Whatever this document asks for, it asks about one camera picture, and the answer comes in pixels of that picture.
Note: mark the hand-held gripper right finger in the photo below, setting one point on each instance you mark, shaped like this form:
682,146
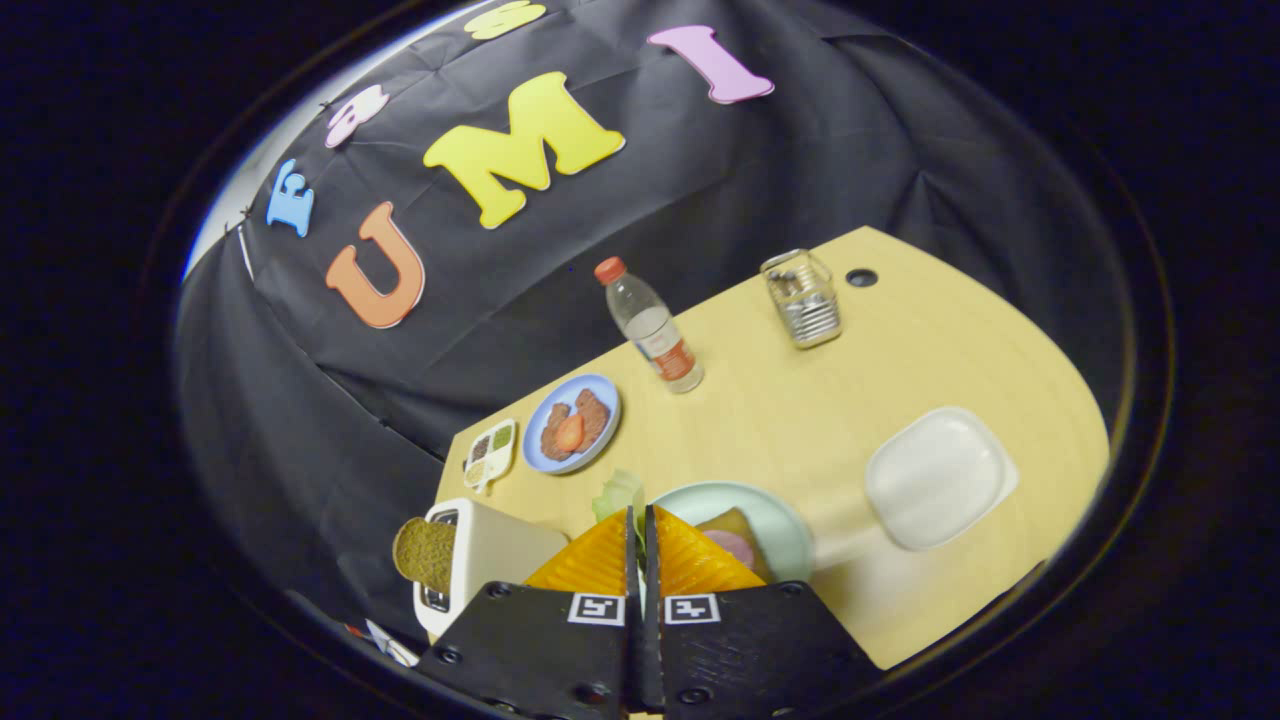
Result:
750,650

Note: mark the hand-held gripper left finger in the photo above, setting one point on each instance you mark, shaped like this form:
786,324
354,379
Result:
540,650

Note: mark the brown toasted bread slice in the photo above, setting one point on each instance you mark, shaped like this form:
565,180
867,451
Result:
425,553

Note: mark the green lettuce leaf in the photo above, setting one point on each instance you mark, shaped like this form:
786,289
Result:
620,495

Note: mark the pink ham slice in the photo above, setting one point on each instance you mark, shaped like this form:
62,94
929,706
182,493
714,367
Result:
730,546

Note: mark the white toaster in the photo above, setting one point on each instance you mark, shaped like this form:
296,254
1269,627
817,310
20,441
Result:
500,550

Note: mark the pale green round plate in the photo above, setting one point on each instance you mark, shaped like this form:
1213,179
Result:
785,530

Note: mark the bread slice under ham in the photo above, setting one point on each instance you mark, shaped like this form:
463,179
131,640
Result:
735,520

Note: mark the white seasoning tray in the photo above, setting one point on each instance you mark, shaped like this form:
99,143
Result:
490,455

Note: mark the blue plate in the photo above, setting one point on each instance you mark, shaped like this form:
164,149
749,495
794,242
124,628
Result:
600,455

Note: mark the brown meat patty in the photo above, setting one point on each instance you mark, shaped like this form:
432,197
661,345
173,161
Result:
550,443
596,412

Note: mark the white square plate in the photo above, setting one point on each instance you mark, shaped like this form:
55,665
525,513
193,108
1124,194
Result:
940,478

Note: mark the clear bottle with red cap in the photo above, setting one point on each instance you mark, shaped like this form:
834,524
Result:
655,335

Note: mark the small metal utensil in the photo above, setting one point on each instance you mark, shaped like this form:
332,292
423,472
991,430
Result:
788,280

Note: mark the black backdrop cloth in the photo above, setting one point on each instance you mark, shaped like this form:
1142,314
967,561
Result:
750,170

